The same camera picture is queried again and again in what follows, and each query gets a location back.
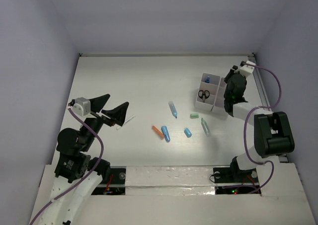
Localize white marker pen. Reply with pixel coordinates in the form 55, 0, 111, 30
116, 115, 136, 131

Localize black handled scissors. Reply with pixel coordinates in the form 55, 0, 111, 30
198, 90, 210, 103

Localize orange highlighter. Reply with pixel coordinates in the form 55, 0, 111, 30
152, 126, 164, 140

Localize green eraser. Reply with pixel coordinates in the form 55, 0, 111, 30
190, 113, 199, 119

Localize grey green marker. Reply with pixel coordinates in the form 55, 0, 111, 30
201, 118, 211, 137

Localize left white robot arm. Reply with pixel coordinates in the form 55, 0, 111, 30
30, 94, 129, 225

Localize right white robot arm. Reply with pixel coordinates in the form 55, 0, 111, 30
224, 61, 295, 181

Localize white divided organizer box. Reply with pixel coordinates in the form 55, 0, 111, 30
194, 73, 229, 119

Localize large blue highlighter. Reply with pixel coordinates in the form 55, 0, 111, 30
161, 126, 170, 143

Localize blue marker upright tip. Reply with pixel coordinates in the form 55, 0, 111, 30
168, 101, 178, 119

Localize short blue eraser cap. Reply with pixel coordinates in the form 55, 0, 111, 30
184, 128, 192, 138

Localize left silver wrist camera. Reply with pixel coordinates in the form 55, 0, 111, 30
67, 97, 91, 117

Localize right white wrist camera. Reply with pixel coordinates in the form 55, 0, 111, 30
235, 61, 256, 78

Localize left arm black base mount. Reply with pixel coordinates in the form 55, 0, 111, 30
92, 167, 126, 196

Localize aluminium side rail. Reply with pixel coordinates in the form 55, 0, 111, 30
246, 65, 295, 158

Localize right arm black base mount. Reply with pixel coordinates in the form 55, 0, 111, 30
209, 167, 261, 195

